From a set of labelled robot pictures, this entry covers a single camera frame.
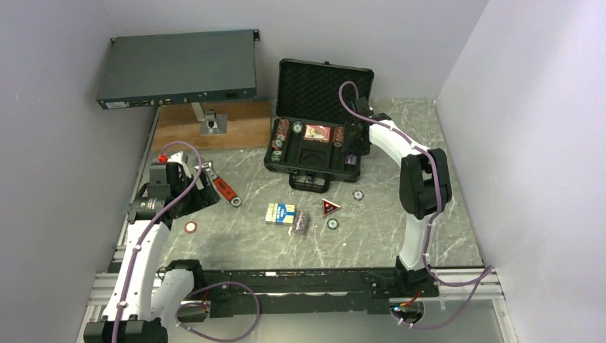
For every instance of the blue Texas Hold'em card deck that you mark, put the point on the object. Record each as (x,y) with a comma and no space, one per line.
(280,213)

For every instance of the green chip in case top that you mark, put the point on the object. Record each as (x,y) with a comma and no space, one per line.
(297,127)

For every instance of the red card deck in case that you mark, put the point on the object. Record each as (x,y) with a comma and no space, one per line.
(314,132)

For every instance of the grey rack-mount network switch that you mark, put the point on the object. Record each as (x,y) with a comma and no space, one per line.
(155,70)

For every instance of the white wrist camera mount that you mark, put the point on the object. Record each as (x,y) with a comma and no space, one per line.
(184,168)

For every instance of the green 20 poker chip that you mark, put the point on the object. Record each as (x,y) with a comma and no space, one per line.
(332,224)

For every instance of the wooden board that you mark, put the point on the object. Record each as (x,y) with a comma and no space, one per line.
(248,125)

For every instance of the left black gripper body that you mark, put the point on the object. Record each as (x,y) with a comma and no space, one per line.
(197,199)

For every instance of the grey metal stand bracket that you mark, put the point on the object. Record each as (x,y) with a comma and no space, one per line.
(211,123)

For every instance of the red-handled adjustable wrench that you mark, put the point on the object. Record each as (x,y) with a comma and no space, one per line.
(221,185)

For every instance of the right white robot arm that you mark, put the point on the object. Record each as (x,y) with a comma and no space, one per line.
(424,189)

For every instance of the purple poker chip stack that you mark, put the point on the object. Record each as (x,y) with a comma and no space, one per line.
(350,160)

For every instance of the red chip stack left column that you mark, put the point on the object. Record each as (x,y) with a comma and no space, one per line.
(280,135)

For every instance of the green chips in case bottom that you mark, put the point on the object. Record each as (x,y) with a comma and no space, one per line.
(276,155)

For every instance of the black poker set case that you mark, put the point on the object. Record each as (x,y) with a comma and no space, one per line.
(309,92)

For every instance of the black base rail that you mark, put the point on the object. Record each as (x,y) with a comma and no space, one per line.
(298,291)

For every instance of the brown chip stack in case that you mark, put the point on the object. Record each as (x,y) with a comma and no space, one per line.
(338,136)

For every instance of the dark poker chip stack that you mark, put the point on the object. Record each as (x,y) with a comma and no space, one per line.
(300,223)

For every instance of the red 5 poker chip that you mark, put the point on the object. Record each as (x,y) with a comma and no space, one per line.
(190,227)

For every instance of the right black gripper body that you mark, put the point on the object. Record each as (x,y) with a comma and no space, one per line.
(356,146)

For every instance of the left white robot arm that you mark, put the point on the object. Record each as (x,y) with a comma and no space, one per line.
(135,312)

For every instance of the red triangular all-in button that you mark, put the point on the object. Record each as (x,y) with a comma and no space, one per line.
(329,207)

